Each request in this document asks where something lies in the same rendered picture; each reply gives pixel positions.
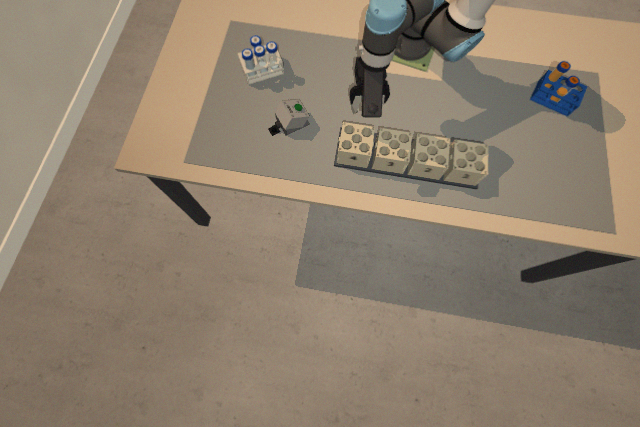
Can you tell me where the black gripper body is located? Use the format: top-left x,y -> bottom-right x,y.
355,57 -> 390,96

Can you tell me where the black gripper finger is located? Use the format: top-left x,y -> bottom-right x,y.
350,86 -> 362,114
382,84 -> 390,106

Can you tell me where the grey bench mat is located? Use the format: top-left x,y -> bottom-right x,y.
184,21 -> 616,234

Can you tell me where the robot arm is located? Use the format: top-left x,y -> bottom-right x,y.
359,0 -> 495,117

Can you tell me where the blue tube rack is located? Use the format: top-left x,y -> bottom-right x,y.
530,71 -> 587,117

